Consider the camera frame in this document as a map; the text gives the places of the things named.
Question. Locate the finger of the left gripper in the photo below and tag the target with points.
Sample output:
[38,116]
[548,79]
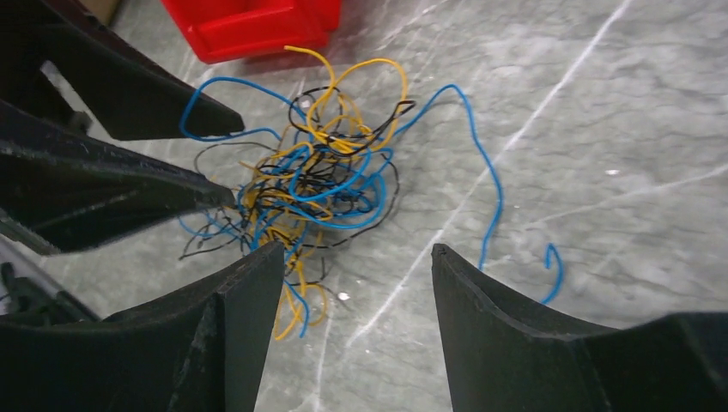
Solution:
[65,192]
[132,97]

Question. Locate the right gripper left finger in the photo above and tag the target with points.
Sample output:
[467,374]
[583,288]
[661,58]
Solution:
[199,348]

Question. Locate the red plastic bin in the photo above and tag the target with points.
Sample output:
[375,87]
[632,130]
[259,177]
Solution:
[224,30]

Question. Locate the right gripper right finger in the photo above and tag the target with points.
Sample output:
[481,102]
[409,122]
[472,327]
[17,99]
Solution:
[506,352]

